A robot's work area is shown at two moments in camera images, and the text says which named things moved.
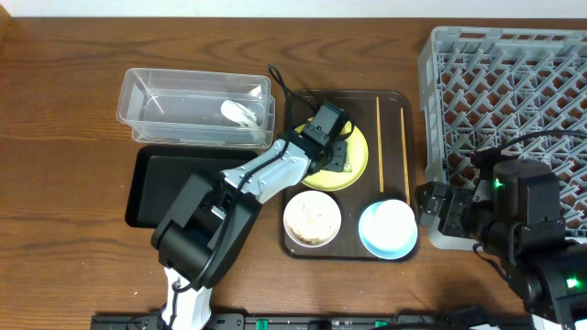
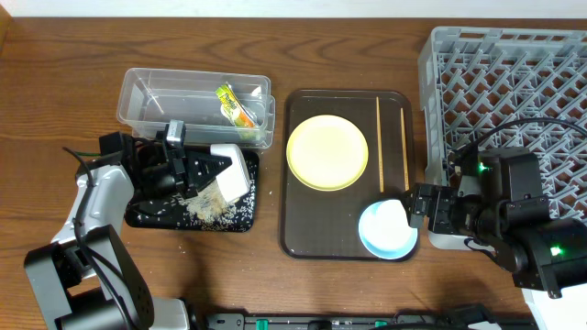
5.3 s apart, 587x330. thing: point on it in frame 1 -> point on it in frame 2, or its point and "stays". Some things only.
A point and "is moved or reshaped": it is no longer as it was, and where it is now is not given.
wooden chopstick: x=382 y=179 stays
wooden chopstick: x=405 y=171 stays
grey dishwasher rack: x=519 y=93 stays
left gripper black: x=339 y=156 -> x=181 y=170
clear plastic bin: x=197 y=108 stays
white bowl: x=312 y=218 is moved or reshaped
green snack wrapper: x=348 y=168 -> x=232 y=107
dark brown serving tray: x=390 y=120 stays
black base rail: x=410 y=321 stays
